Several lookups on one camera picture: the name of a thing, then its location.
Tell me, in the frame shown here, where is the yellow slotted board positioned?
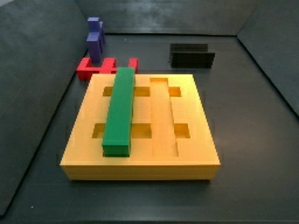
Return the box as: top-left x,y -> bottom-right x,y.
60,74 -> 220,180

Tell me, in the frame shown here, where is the purple H-shaped block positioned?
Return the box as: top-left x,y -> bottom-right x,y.
87,17 -> 105,63

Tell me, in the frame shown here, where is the red E-shaped block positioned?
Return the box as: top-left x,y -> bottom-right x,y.
75,56 -> 140,81

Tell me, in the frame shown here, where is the green long bar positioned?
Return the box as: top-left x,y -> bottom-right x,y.
101,67 -> 135,157

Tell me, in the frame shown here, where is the black U-shaped holder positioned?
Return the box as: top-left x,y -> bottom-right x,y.
169,44 -> 215,68

